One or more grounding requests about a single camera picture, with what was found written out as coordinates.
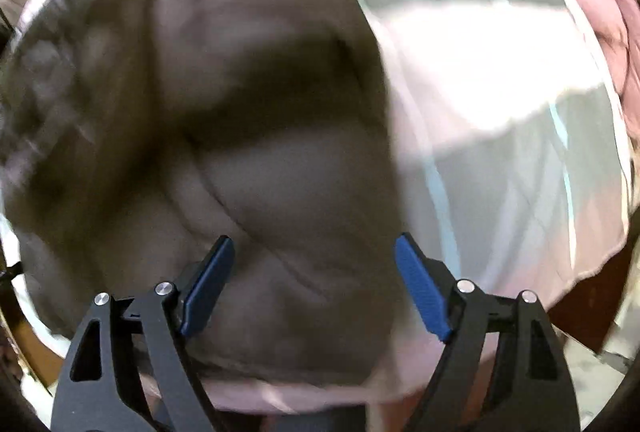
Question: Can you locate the patterned bed sheet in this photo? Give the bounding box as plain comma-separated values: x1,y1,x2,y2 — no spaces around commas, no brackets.
11,0,630,414

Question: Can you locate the olive grey puffer coat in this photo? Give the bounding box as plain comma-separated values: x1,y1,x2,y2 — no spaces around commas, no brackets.
1,0,402,386

